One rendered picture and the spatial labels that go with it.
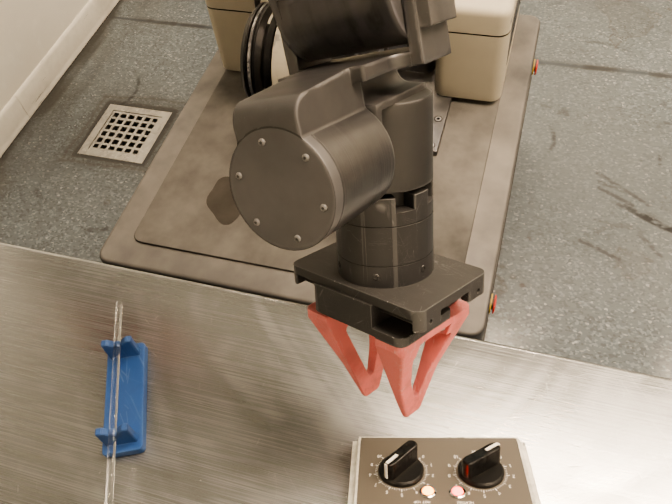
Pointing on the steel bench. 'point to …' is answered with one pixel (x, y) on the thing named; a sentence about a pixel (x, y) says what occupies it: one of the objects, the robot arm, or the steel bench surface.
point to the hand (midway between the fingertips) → (390, 391)
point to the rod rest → (127, 398)
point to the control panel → (440, 473)
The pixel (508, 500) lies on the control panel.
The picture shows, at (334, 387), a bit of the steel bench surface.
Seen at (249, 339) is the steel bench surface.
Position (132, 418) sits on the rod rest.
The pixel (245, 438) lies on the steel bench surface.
